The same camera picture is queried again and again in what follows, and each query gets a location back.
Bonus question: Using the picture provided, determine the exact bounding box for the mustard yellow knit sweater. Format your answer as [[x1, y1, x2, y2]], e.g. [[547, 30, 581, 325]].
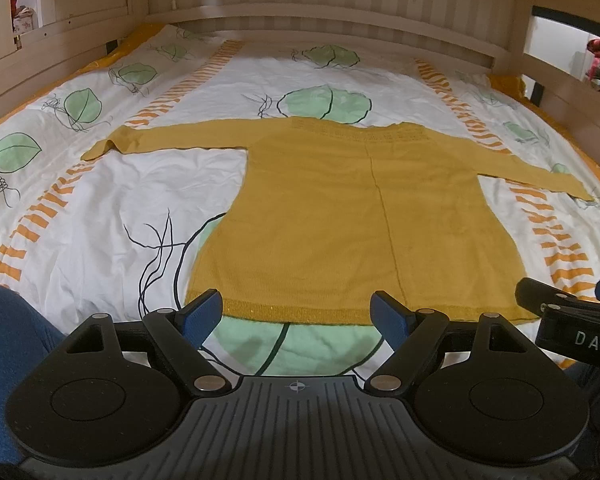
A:
[[86, 117, 586, 325]]

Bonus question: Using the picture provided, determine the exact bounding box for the blue trouser leg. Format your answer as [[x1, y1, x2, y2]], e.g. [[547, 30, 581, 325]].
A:
[[0, 286, 64, 471]]

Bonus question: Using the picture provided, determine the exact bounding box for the beige wooden bed frame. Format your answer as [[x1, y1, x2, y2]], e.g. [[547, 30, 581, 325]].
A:
[[0, 0, 600, 162]]

